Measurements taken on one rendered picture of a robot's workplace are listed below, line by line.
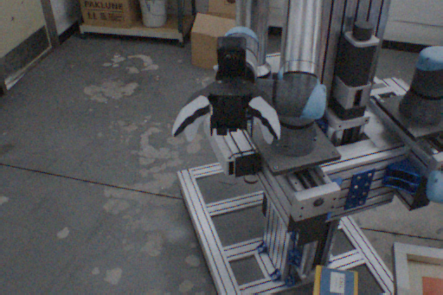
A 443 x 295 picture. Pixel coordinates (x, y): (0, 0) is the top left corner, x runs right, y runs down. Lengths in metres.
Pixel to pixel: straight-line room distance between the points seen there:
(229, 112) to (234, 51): 0.10
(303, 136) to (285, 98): 0.37
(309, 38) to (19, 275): 2.22
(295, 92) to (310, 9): 0.19
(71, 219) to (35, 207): 0.29
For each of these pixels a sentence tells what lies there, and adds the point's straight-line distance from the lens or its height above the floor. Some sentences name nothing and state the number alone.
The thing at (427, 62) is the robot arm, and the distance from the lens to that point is 1.43.
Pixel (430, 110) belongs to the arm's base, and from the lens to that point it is 1.50.
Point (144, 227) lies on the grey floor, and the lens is 2.73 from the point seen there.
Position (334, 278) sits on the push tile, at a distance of 1.35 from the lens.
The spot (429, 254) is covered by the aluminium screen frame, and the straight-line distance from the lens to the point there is 1.48.
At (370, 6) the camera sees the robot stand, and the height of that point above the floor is 1.60.
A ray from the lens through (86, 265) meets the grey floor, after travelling 2.63.
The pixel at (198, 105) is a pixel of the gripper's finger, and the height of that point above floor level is 1.70.
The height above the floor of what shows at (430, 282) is 0.96.
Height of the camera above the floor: 2.08
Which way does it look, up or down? 38 degrees down
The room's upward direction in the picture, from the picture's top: straight up
